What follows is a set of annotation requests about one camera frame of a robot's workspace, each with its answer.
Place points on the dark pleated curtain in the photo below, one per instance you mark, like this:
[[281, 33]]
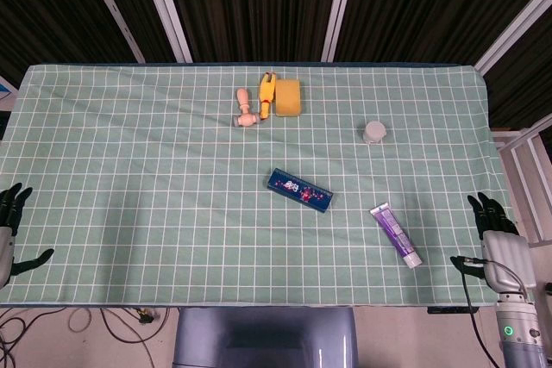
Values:
[[259, 6]]

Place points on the white metal rack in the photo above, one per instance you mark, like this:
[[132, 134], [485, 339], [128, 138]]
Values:
[[524, 161]]

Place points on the small grey cup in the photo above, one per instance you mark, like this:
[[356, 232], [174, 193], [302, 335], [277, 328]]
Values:
[[374, 132]]

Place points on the black bar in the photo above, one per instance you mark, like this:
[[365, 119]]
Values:
[[453, 310]]

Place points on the blue patterned glasses case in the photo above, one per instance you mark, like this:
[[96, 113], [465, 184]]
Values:
[[299, 190]]

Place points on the white metal beam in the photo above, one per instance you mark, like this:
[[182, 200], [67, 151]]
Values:
[[112, 8], [166, 10], [338, 10], [513, 27]]

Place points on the blue white board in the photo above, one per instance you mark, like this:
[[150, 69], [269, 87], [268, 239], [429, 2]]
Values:
[[5, 94]]

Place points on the yellow sponge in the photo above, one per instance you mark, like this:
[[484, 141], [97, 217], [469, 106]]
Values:
[[288, 98]]

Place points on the black yellow plug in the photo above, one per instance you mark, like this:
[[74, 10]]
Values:
[[145, 317]]

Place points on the pink wooden toy hammer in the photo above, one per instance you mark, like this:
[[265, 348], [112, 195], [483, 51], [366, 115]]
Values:
[[246, 119]]

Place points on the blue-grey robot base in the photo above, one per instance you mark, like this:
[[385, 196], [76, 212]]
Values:
[[263, 338]]

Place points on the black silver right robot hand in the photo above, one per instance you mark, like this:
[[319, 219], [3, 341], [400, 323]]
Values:
[[506, 256]]

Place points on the purple toothpaste tube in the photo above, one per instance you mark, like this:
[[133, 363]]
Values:
[[396, 235]]

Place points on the green checked tablecloth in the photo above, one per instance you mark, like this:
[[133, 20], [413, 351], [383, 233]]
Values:
[[151, 195]]

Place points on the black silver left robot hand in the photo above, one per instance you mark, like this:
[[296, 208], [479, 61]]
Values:
[[6, 247]]

